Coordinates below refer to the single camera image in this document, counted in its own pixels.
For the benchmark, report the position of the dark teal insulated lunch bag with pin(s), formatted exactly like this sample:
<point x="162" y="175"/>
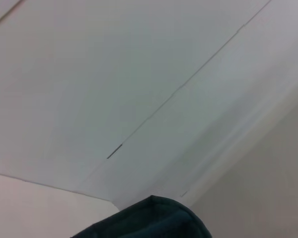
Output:
<point x="151" y="220"/>

